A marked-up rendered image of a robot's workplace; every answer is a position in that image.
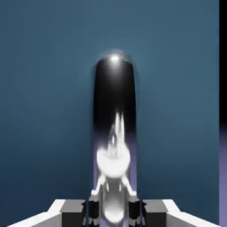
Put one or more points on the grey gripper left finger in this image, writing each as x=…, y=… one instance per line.
x=71, y=212

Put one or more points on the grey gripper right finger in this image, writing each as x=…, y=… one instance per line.
x=156, y=212

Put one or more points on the blue painted cabinet door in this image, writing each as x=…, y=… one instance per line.
x=44, y=106

